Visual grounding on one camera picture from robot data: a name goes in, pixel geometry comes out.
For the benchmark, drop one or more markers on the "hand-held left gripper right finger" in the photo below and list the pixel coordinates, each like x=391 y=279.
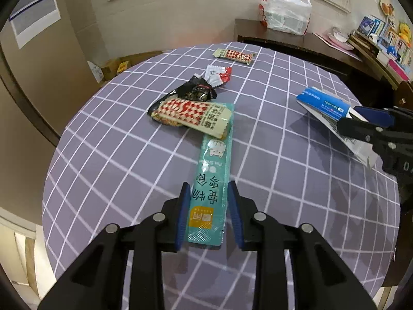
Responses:
x=235 y=219

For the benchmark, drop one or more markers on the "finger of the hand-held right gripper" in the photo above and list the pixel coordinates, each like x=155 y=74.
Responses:
x=358 y=127
x=374 y=114

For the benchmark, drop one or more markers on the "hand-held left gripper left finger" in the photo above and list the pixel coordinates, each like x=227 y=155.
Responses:
x=182 y=216

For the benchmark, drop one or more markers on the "blue and white carton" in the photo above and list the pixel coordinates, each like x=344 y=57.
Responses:
x=319 y=103

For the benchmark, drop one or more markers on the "teal snack packet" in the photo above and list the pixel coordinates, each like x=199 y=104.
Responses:
x=211 y=174

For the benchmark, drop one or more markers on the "round table, purple checked cloth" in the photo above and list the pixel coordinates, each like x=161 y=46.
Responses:
x=274 y=168

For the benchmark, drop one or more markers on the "row of books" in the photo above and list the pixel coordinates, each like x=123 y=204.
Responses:
x=387 y=40

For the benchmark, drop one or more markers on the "pink placemat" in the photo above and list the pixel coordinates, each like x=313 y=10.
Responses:
x=337 y=46

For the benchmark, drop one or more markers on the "dark wooden sideboard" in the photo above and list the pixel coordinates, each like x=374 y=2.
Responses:
x=322 y=50

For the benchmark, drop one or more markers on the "white teacup with saucer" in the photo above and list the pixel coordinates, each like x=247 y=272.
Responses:
x=337 y=35

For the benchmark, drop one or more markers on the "yellow duck toy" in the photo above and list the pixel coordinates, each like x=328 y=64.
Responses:
x=405 y=30

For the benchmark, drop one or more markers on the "red checked snack bar wrapper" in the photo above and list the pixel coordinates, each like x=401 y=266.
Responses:
x=187 y=113
x=234 y=55

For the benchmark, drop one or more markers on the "crumpled black wrapper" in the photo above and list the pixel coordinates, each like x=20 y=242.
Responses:
x=193 y=92

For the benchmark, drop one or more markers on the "white plastic bag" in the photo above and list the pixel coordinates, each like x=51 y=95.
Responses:
x=284 y=16

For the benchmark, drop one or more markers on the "red and white sachet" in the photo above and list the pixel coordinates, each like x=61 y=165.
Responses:
x=216 y=75

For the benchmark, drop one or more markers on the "yellow printed cardboard box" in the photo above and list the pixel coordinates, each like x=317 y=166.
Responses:
x=138 y=59

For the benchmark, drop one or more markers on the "small white box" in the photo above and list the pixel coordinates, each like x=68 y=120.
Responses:
x=95 y=71

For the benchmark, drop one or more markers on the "bronze refrigerator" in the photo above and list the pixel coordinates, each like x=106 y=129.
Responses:
x=48 y=77

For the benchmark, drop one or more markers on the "white paper notice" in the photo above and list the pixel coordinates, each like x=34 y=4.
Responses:
x=38 y=29

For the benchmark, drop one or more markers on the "round wall ornament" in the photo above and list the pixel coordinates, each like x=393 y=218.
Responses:
x=386 y=5

